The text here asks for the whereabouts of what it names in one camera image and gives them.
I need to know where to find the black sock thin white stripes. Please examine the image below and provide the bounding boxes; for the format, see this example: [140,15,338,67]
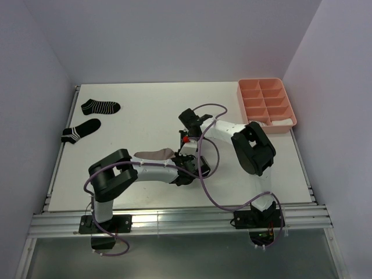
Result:
[81,99,121,115]

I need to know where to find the black sock white cuff stripes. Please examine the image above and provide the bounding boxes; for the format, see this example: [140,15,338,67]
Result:
[60,119,101,144]

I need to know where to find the white sock black toe heel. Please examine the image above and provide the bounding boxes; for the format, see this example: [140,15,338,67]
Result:
[257,121,268,127]

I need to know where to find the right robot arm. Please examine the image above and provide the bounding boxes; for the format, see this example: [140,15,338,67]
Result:
[178,108,279,227]

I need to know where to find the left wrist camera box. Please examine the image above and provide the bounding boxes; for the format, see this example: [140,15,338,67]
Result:
[178,141,198,156]

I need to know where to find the pink divided organizer tray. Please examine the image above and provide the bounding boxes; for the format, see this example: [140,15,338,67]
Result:
[237,78,297,134]

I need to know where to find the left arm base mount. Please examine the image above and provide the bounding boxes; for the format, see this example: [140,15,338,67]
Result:
[78,214,132,234]

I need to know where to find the taupe sock red cuff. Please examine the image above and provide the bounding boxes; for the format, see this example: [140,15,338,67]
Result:
[134,148,175,161]

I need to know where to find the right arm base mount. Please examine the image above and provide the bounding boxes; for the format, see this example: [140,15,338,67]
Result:
[230,209,285,229]

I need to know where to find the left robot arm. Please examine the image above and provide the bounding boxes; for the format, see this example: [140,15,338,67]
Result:
[88,148,198,232]

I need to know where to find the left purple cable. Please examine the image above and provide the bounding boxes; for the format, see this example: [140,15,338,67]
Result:
[83,136,220,256]

